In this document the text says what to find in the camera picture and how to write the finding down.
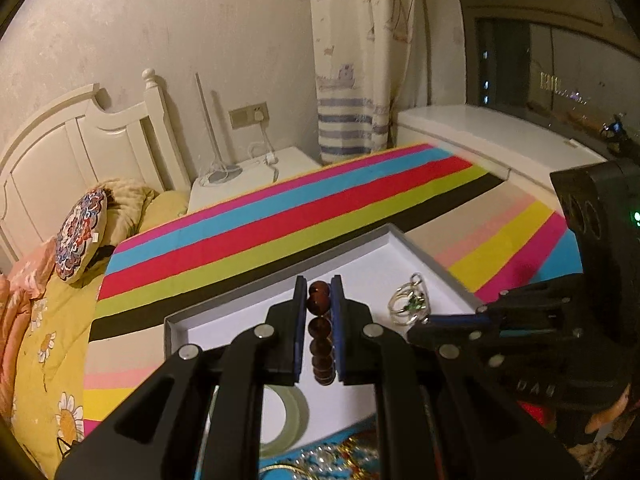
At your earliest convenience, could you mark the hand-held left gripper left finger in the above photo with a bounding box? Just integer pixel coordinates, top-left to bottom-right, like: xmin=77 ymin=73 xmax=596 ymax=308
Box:
xmin=54 ymin=275 xmax=308 ymax=480

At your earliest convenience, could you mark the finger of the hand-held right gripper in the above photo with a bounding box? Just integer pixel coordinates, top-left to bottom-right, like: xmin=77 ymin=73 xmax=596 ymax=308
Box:
xmin=407 ymin=324 xmax=581 ymax=366
xmin=425 ymin=275 xmax=586 ymax=333

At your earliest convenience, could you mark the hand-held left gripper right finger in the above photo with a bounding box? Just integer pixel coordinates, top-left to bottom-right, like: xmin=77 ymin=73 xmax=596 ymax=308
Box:
xmin=330 ymin=275 xmax=583 ymax=480

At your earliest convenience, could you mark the brown bead bracelet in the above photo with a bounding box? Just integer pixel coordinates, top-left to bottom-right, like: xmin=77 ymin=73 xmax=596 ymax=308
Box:
xmin=307 ymin=281 xmax=337 ymax=386

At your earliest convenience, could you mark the grey jewelry tray box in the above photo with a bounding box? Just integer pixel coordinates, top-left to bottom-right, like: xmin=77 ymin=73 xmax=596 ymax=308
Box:
xmin=164 ymin=223 xmax=488 ymax=446

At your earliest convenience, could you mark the white pearl necklace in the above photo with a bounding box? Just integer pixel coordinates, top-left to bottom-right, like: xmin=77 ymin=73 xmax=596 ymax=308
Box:
xmin=292 ymin=447 xmax=351 ymax=472

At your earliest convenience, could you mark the pale green jade bangle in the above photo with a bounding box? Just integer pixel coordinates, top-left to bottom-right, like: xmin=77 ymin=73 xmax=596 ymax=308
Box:
xmin=260 ymin=385 xmax=311 ymax=456

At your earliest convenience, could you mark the rainbow striped tablecloth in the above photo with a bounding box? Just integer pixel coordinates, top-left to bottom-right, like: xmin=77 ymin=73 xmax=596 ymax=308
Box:
xmin=82 ymin=142 xmax=586 ymax=480

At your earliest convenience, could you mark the white nightstand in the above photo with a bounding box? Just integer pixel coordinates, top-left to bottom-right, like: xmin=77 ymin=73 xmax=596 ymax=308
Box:
xmin=187 ymin=146 xmax=323 ymax=216

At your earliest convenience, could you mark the white table lamp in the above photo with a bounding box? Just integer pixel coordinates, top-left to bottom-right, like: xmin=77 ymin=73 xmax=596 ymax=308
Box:
xmin=194 ymin=72 xmax=242 ymax=186

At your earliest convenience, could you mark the white window sill cabinet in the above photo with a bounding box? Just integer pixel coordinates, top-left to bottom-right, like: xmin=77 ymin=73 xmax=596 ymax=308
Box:
xmin=397 ymin=104 xmax=608 ymax=196

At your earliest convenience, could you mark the dark window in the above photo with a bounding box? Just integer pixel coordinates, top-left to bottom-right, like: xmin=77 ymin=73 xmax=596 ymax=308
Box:
xmin=452 ymin=0 xmax=640 ymax=161

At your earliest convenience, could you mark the beige pillow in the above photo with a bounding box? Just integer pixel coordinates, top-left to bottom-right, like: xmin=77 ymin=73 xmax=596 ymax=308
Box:
xmin=102 ymin=177 xmax=191 ymax=241

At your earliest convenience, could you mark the round patterned cushion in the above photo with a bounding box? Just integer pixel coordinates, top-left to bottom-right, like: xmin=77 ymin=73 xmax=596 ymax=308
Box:
xmin=54 ymin=187 xmax=110 ymax=281

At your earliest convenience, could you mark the yellow flower print quilt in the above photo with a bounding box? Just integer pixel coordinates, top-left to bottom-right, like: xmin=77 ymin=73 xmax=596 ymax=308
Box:
xmin=10 ymin=240 xmax=118 ymax=478

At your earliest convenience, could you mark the ship print curtain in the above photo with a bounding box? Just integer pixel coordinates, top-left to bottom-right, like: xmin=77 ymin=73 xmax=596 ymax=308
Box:
xmin=307 ymin=0 xmax=418 ymax=165

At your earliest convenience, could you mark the orange quilt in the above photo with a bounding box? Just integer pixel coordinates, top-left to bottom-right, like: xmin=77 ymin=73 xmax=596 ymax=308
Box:
xmin=0 ymin=237 xmax=58 ymax=401

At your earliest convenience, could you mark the white wooden bed headboard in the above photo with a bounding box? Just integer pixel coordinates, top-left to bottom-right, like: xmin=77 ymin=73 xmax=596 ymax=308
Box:
xmin=0 ymin=67 xmax=191 ymax=271

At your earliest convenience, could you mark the silver ring with green stone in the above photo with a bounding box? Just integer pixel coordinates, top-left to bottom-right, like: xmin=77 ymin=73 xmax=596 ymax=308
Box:
xmin=389 ymin=273 xmax=432 ymax=326

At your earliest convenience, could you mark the white charger cable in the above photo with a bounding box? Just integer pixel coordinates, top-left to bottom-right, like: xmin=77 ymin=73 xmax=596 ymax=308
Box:
xmin=247 ymin=107 xmax=281 ymax=183

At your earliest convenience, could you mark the wall socket plate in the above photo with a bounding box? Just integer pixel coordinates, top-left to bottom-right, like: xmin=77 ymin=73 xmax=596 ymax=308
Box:
xmin=228 ymin=101 xmax=271 ymax=130

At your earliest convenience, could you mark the black cable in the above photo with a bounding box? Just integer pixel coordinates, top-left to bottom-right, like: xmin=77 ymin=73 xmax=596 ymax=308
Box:
xmin=54 ymin=432 xmax=86 ymax=461

